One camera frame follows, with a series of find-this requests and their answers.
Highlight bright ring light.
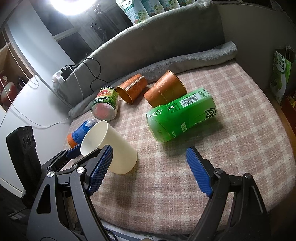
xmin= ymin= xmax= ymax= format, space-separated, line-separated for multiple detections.
xmin=49 ymin=0 xmax=97 ymax=16

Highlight grey sofa backrest cushion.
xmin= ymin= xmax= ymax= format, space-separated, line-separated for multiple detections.
xmin=54 ymin=1 xmax=225 ymax=106

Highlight blue orange drink bottle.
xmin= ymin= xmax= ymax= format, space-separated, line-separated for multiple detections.
xmin=67 ymin=119 xmax=97 ymax=148

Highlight orange patterned cup with label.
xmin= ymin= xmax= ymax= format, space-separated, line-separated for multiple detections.
xmin=115 ymin=74 xmax=147 ymax=104

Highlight green grapefruit tea bottle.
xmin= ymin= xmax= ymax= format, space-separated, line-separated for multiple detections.
xmin=91 ymin=86 xmax=118 ymax=121

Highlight white cable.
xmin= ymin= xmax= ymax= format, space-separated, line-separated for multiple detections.
xmin=0 ymin=67 xmax=84 ymax=129

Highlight orange patterned paper cup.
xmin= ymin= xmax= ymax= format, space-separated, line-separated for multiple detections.
xmin=144 ymin=70 xmax=187 ymax=108

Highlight green paper bag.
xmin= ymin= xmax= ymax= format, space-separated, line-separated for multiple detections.
xmin=269 ymin=46 xmax=295 ymax=105

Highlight black tripod stand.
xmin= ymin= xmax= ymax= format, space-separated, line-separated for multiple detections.
xmin=91 ymin=4 xmax=110 ymax=43

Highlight white power strip with plugs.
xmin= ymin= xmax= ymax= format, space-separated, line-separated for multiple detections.
xmin=52 ymin=67 xmax=72 ymax=83

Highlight black cable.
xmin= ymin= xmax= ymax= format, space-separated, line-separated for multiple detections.
xmin=66 ymin=57 xmax=110 ymax=93

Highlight grey fleece blanket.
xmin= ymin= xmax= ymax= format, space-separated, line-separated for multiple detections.
xmin=68 ymin=41 xmax=238 ymax=120

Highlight white plastic cup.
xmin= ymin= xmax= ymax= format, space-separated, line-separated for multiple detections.
xmin=80 ymin=120 xmax=137 ymax=175

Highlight white refill pouch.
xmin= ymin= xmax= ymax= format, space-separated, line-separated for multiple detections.
xmin=115 ymin=0 xmax=149 ymax=25
xmin=159 ymin=0 xmax=180 ymax=11
xmin=178 ymin=0 xmax=195 ymax=6
xmin=141 ymin=0 xmax=165 ymax=17

